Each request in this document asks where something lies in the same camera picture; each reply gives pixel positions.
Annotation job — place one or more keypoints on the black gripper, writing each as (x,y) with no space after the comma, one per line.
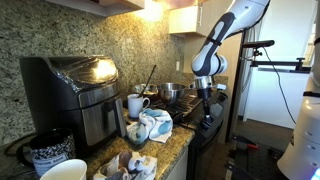
(204,98)

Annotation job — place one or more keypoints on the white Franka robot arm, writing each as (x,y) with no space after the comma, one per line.
(213,61)

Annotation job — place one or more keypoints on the metal stove grate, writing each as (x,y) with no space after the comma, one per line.
(185,105)

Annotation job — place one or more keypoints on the black stove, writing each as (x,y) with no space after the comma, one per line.
(203,146)

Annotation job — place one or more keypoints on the deep steel pot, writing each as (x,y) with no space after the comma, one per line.
(170,91)

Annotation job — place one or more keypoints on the black stand pole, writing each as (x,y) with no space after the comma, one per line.
(237,83)

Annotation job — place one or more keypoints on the blue and white cloth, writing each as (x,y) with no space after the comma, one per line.
(153,125)

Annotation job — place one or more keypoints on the white lower cabinets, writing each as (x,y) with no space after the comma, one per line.
(178,166)

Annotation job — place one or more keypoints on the shallow steel bowl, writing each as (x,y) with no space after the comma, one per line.
(148,89)

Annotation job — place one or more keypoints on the dark blue robot platform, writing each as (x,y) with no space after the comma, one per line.
(256,163)

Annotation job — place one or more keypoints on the dark long utensil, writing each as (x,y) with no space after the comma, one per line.
(148,80)

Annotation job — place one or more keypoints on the white mug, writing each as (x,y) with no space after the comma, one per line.
(135,106)

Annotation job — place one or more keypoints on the white and brown cloth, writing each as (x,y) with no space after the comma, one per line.
(136,165)

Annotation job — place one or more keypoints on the beige upper cabinet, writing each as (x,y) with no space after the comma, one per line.
(186,20)

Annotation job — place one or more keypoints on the black air fryer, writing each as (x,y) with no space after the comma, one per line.
(76,100)

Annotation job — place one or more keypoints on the white paper cup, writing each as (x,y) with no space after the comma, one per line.
(66,170)

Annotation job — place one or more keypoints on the black speckled mug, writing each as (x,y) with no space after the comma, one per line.
(53,149)

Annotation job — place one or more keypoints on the white upper cabinet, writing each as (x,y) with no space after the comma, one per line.
(100,5)

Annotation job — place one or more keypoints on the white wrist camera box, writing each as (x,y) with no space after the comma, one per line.
(220,87)

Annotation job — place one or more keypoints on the white wall outlet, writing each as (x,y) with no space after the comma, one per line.
(178,66)

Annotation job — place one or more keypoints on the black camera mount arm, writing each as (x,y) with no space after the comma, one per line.
(276,63)

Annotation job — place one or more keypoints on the black camera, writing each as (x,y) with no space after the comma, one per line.
(258,44)

